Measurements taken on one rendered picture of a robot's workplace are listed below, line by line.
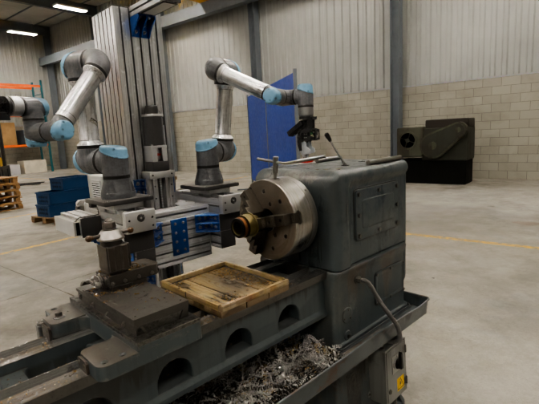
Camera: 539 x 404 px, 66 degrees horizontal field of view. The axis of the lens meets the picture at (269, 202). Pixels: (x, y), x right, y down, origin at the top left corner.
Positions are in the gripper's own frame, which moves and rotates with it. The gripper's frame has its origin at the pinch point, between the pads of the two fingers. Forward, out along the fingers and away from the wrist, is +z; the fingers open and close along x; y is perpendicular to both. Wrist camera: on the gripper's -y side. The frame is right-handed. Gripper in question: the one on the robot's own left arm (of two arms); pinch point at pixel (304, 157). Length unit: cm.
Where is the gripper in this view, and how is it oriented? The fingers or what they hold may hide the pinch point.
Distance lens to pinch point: 209.1
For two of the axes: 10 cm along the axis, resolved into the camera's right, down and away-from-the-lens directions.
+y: 7.0, 0.8, -7.1
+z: 0.5, 9.8, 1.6
